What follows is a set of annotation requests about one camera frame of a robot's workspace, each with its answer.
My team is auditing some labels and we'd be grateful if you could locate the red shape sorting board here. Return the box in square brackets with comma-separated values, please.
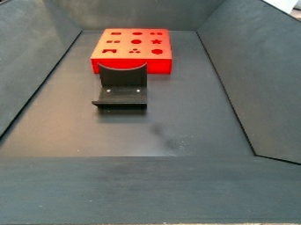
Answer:
[91, 28, 173, 75]

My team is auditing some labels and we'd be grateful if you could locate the black curved holder stand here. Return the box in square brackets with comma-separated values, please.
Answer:
[92, 63, 147, 108]

